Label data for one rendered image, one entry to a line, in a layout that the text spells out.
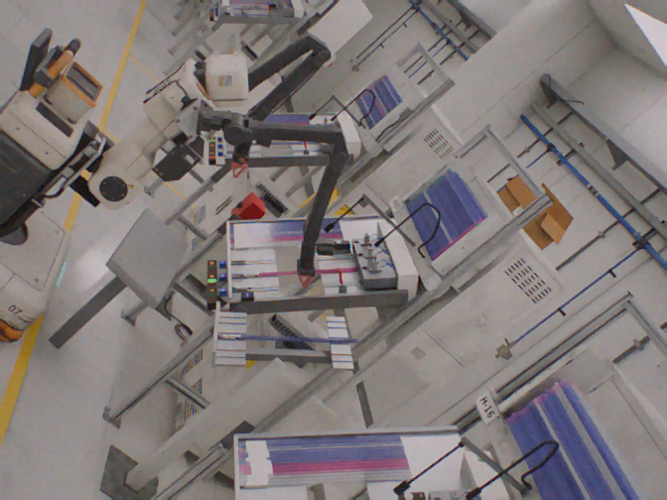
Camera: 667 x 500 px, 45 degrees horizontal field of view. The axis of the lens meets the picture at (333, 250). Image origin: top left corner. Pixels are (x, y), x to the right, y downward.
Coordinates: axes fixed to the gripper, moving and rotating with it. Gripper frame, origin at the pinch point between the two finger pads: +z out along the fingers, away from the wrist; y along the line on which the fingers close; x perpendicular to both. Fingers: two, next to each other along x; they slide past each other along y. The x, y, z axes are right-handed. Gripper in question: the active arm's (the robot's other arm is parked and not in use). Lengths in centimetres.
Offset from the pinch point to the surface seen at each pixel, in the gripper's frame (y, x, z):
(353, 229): 47, -27, -1
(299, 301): -10.2, 2.8, 1.2
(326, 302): -10.2, -7.9, 1.4
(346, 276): 6.5, -18.3, -0.6
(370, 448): -94, -12, -1
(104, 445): -31, 76, 57
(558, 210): 36, -118, -20
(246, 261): 22.7, 22.4, 3.3
